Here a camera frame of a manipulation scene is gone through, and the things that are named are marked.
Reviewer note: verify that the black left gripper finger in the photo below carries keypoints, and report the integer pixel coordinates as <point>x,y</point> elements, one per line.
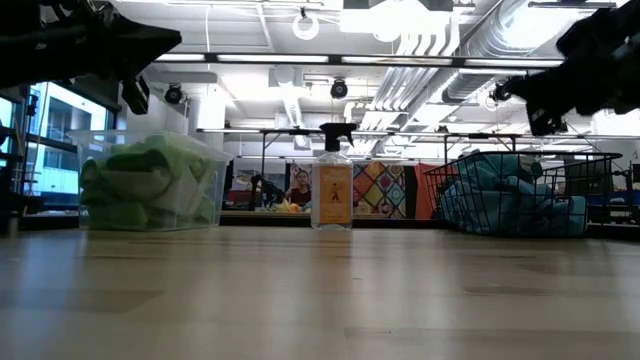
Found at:
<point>140,47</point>
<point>136,95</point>

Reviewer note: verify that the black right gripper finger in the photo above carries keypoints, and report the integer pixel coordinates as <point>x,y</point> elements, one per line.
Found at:
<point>547,124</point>
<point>555,90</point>

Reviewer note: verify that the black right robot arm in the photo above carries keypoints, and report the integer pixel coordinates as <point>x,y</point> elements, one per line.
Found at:
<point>620,15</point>

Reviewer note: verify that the black ceiling spotlight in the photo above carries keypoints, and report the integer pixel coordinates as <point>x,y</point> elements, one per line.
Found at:
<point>173,94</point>
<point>339,89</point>
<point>500,92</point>

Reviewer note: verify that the clear plastic bin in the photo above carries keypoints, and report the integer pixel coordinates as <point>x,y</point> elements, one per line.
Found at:
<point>220,170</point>

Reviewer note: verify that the orange cloth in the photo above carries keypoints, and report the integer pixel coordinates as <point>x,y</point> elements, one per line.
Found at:
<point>422,190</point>

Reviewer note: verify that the white ceiling pipe bundle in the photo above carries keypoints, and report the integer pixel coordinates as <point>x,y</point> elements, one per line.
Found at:
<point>405,85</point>

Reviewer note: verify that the white ceiling light panel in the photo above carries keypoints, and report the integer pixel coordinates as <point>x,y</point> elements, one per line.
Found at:
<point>395,17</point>

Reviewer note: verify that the colourful patchwork quilt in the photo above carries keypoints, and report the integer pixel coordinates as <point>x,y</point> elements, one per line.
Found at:
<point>380,187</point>

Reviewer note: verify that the person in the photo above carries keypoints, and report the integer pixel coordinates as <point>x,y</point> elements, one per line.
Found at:
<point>301,192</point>

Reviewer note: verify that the black overhead LED light bar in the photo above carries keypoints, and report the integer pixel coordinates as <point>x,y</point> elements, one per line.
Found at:
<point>350,58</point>

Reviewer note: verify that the clear spray bottle orange label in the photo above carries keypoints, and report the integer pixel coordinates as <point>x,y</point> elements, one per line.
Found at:
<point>334,195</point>

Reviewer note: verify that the round silver ventilation duct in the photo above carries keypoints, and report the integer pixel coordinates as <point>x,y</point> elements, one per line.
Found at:
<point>500,40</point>

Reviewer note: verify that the black background workstation frame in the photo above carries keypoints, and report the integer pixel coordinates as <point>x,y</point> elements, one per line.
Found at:
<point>280,131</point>

